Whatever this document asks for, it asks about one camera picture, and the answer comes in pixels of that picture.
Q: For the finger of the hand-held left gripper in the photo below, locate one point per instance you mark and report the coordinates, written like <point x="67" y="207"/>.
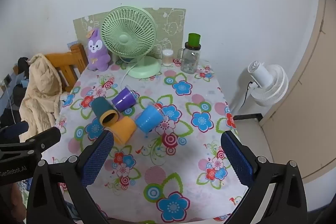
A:
<point x="14" y="129"/>
<point x="43" y="138"/>

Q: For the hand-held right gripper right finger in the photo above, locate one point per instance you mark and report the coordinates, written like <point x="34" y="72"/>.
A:
<point x="237" y="161"/>

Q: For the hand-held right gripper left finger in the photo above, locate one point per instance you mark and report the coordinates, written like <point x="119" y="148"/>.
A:
<point x="96" y="159"/>

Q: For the orange cup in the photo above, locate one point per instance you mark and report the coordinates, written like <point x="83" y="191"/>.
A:
<point x="123" y="129"/>

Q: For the dark teal cup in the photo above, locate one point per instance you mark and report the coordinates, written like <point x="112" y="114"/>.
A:
<point x="103" y="108"/>

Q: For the blue cup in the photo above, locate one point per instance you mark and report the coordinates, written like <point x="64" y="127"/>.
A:
<point x="148" y="119"/>

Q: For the purple cup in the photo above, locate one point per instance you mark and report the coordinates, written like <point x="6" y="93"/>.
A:
<point x="124" y="99"/>

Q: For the green translucent cup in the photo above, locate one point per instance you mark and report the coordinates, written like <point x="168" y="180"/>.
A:
<point x="194" y="39"/>

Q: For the person's left hand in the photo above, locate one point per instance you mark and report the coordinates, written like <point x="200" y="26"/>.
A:
<point x="15" y="203"/>

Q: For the beige quilted jacket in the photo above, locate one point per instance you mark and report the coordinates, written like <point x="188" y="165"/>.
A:
<point x="39" y="98"/>

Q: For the floral tablecloth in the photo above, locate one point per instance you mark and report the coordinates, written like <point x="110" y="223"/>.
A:
<point x="183" y="161"/>

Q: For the dark cloth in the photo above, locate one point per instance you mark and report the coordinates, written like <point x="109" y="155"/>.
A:
<point x="22" y="65"/>

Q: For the wooden chair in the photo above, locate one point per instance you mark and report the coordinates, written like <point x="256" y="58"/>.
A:
<point x="68" y="66"/>

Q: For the white standing fan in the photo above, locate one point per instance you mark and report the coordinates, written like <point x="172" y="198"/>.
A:
<point x="273" y="87"/>

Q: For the purple plush toy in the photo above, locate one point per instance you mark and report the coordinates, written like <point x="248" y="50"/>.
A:
<point x="97" y="56"/>

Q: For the beige wardrobe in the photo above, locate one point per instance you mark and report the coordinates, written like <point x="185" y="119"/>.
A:
<point x="309" y="82"/>

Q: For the clear bottle with black lid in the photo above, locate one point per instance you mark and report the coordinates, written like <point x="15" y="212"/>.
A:
<point x="190" y="61"/>

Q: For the clear cotton swab jar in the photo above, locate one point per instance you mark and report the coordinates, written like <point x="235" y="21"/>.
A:
<point x="167" y="58"/>

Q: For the green desk fan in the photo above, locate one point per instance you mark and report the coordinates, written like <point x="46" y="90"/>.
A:
<point x="123" y="39"/>

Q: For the green printed board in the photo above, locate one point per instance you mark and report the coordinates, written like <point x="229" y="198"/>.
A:
<point x="173" y="24"/>

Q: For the black metal frame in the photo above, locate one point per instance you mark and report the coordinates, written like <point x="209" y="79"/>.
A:
<point x="248" y="117"/>

